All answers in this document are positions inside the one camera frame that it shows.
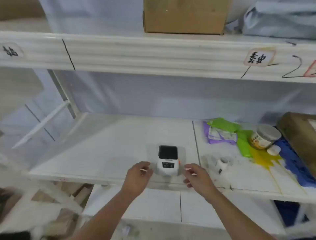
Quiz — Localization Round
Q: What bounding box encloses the person's right hand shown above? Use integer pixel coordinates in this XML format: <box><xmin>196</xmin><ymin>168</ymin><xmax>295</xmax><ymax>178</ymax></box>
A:
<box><xmin>183</xmin><ymin>163</ymin><xmax>219</xmax><ymax>202</ymax></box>

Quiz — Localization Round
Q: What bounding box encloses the person's left hand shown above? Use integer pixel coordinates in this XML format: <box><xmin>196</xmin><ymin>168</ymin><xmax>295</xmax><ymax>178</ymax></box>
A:
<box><xmin>122</xmin><ymin>161</ymin><xmax>154</xmax><ymax>197</ymax></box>

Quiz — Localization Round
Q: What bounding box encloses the person's right forearm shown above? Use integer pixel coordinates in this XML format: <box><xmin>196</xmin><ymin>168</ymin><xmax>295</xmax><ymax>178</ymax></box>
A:
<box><xmin>207</xmin><ymin>190</ymin><xmax>276</xmax><ymax>240</ymax></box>

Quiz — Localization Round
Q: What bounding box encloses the person's left forearm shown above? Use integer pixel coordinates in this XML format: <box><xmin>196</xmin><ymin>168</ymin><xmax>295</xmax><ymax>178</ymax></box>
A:
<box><xmin>70</xmin><ymin>189</ymin><xmax>135</xmax><ymax>240</ymax></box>

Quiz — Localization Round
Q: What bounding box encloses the white label printer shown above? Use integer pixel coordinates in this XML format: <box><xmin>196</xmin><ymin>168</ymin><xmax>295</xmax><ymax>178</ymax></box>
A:
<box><xmin>157</xmin><ymin>145</ymin><xmax>180</xmax><ymax>177</ymax></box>

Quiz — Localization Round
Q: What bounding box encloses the white label roll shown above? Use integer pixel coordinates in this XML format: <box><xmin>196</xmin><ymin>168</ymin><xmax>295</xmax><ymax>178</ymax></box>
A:
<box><xmin>214</xmin><ymin>157</ymin><xmax>229</xmax><ymax>174</ymax></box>

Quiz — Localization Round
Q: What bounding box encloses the purple and white packet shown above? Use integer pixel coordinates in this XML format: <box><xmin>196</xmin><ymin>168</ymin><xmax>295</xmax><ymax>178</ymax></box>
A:
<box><xmin>203</xmin><ymin>121</ymin><xmax>238</xmax><ymax>145</ymax></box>

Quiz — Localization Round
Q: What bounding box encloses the green plastic packet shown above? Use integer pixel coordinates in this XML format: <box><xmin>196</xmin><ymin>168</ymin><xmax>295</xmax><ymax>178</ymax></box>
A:
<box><xmin>207</xmin><ymin>118</ymin><xmax>255</xmax><ymax>158</ymax></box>

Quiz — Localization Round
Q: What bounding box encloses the translucent plastic sheet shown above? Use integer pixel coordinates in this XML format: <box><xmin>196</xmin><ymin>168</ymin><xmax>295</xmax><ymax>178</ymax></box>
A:
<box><xmin>0</xmin><ymin>67</ymin><xmax>316</xmax><ymax>171</ymax></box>

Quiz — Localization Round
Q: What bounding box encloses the jar with white lid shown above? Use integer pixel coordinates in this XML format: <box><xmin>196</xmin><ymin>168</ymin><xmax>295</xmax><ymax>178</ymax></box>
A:
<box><xmin>249</xmin><ymin>124</ymin><xmax>282</xmax><ymax>150</ymax></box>

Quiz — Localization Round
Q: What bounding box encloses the small white cap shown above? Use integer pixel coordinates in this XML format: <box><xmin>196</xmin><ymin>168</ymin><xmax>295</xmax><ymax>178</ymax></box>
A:
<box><xmin>267</xmin><ymin>145</ymin><xmax>281</xmax><ymax>156</ymax></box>

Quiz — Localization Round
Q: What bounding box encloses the pile of wooden scraps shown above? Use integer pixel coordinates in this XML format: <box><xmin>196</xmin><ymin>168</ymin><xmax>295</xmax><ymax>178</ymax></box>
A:
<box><xmin>31</xmin><ymin>182</ymin><xmax>94</xmax><ymax>238</ymax></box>

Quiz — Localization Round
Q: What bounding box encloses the dark blue bag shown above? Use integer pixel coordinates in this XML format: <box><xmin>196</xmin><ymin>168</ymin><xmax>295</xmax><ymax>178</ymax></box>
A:
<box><xmin>274</xmin><ymin>200</ymin><xmax>310</xmax><ymax>228</ymax></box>

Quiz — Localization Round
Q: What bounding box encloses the white shelving unit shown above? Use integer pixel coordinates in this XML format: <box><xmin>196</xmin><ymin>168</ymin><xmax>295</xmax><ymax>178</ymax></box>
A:
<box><xmin>0</xmin><ymin>21</ymin><xmax>316</xmax><ymax>240</ymax></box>

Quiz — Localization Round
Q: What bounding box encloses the brown wrapped parcel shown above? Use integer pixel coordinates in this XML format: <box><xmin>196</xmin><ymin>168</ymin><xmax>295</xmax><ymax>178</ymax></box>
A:
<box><xmin>276</xmin><ymin>112</ymin><xmax>316</xmax><ymax>179</ymax></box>

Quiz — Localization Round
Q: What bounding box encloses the handwritten paper shelf label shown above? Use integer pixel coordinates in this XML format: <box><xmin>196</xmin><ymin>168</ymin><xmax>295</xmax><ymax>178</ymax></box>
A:
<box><xmin>243</xmin><ymin>48</ymin><xmax>276</xmax><ymax>67</ymax></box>

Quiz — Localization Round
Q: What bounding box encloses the brown cardboard box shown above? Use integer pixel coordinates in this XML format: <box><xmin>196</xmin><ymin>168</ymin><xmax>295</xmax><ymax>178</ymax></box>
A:
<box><xmin>143</xmin><ymin>0</ymin><xmax>232</xmax><ymax>35</ymax></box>

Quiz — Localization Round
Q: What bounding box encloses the grey plastic bag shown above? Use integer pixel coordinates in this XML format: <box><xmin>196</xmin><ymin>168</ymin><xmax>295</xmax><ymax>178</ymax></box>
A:
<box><xmin>225</xmin><ymin>0</ymin><xmax>316</xmax><ymax>40</ymax></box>

